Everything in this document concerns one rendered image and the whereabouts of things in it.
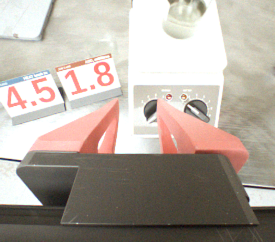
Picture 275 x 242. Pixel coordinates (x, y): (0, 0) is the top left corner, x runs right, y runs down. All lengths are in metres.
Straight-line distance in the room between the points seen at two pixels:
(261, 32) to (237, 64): 0.10
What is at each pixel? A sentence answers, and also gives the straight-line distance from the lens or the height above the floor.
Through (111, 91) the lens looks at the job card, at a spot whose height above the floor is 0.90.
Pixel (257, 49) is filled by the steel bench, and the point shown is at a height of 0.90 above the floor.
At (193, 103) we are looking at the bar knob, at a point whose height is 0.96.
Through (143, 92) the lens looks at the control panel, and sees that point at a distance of 0.21.
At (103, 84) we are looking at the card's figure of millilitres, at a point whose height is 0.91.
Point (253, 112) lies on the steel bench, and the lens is 0.33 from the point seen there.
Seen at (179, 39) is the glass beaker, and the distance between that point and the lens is 0.21.
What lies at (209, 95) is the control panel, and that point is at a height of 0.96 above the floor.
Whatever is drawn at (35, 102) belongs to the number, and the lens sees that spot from 0.31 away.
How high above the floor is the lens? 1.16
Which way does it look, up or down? 75 degrees down
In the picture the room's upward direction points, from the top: 1 degrees clockwise
